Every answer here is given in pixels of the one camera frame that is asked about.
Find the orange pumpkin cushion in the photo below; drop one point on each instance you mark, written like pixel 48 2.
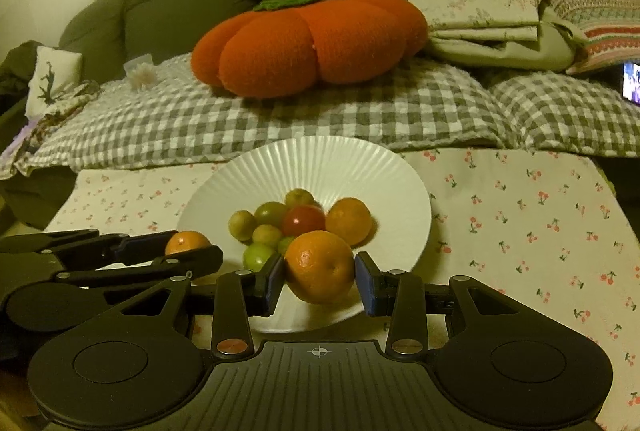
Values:
pixel 310 46

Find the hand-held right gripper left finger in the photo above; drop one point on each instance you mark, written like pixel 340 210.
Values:
pixel 274 282

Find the small white flower ornament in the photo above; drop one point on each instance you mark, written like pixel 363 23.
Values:
pixel 141 73

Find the dark green cloth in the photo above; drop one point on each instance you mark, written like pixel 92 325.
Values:
pixel 15 76

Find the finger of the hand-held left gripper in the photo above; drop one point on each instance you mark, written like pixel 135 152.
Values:
pixel 75 248
pixel 150 268

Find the red tomato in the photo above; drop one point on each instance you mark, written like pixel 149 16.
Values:
pixel 303 221

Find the lit tablet screen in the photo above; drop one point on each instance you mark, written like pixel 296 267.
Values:
pixel 631 82

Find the cherry print cloth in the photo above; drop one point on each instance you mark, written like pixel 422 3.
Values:
pixel 515 231

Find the white embroidered cushion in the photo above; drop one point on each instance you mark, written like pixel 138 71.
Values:
pixel 55 76

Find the grey checked blanket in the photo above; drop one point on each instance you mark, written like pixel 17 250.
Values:
pixel 300 121

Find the orange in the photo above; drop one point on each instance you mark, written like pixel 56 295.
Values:
pixel 186 242
pixel 320 268
pixel 348 221

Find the folded floral sheet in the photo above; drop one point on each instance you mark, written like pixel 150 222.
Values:
pixel 480 1

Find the white ribbed plate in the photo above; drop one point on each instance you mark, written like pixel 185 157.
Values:
pixel 325 166

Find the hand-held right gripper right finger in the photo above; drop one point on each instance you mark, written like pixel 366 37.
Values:
pixel 364 287

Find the striped patterned pillow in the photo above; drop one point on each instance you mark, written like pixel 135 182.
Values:
pixel 595 11

